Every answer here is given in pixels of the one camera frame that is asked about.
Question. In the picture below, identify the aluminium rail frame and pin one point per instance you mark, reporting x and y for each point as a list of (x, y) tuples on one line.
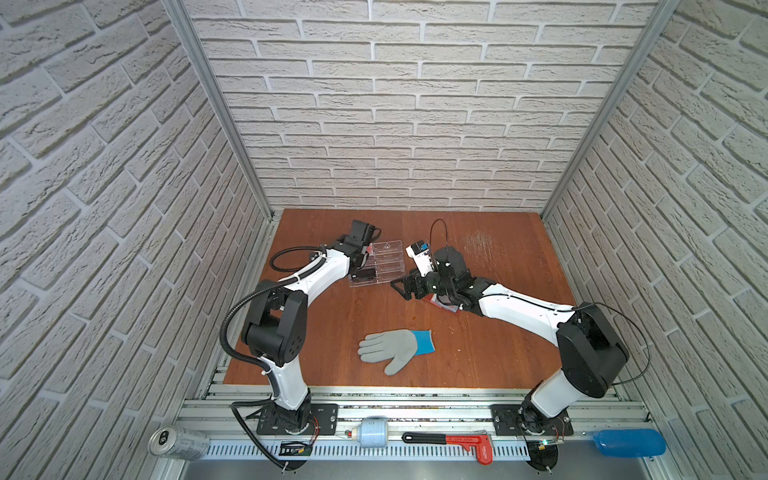
[(232, 455)]

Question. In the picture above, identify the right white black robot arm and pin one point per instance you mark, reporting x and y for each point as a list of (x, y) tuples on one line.
[(520, 326)]

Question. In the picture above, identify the silver drink can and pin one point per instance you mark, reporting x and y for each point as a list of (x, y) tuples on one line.
[(175, 442)]

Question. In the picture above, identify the red leather card holder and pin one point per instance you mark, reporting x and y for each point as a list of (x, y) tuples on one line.
[(436, 301)]

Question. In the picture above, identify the grey blue work glove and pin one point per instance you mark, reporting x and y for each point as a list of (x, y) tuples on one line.
[(395, 347)]

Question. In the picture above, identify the black card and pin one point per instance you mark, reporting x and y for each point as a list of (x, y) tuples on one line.
[(363, 276)]

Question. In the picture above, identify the clear acrylic card organizer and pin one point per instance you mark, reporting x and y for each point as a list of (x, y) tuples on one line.
[(387, 258)]

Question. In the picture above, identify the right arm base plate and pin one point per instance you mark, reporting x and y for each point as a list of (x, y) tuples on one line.
[(519, 420)]

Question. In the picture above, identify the red black pipe wrench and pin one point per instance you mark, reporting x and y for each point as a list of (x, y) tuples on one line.
[(478, 444)]

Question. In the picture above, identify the black round foot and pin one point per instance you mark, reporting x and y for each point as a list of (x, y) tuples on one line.
[(542, 457)]

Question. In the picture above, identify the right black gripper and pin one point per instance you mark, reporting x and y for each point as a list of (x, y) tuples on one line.
[(417, 279)]

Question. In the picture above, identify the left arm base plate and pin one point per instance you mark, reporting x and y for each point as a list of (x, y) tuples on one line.
[(276, 420)]

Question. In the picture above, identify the blue plastic bottle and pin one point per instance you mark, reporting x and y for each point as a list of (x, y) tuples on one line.
[(630, 443)]

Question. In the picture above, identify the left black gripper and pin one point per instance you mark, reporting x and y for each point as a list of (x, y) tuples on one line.
[(344, 241)]

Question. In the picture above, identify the white plastic bottle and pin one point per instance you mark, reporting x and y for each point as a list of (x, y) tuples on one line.
[(371, 433)]

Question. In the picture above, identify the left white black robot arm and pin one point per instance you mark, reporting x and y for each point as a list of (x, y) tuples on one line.
[(268, 327)]

